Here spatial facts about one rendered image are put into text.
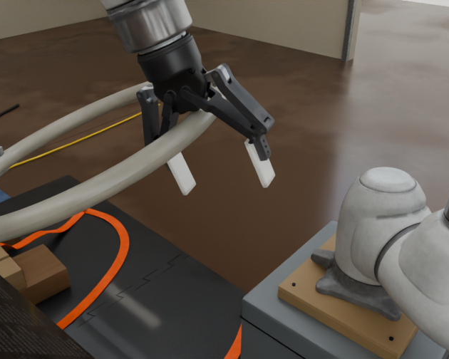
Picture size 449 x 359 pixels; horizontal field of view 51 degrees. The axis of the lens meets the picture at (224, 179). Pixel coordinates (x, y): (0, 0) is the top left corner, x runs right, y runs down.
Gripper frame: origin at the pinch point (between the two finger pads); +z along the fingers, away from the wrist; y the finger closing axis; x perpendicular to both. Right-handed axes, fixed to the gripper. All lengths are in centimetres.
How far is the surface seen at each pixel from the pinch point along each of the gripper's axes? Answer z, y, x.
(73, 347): 38, 59, 5
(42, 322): 33, 69, 3
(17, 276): 55, 149, -34
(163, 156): -9.1, 0.2, 8.6
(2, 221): -10.5, 14.7, 22.2
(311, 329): 45.7, 6.1, -13.5
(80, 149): 55, 237, -162
